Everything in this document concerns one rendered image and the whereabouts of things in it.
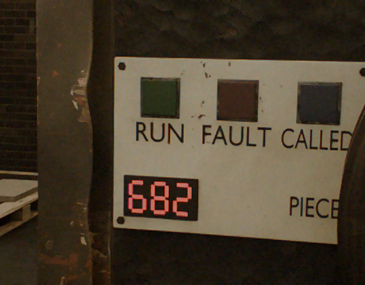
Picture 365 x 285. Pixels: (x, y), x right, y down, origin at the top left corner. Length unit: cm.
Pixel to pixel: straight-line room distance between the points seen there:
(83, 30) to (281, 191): 266
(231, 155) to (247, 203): 5
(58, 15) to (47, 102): 39
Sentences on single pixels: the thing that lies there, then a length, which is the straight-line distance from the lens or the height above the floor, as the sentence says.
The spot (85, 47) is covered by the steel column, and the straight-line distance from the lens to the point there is 336.
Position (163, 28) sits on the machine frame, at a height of 127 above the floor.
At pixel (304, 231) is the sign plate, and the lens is 77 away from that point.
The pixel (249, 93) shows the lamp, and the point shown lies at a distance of 75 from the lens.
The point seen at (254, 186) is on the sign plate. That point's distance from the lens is 76.
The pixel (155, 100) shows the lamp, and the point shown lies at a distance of 77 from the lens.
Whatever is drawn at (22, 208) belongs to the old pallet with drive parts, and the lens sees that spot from 542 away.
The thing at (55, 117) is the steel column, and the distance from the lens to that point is 343.
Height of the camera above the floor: 125
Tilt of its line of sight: 8 degrees down
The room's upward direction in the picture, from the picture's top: 1 degrees clockwise
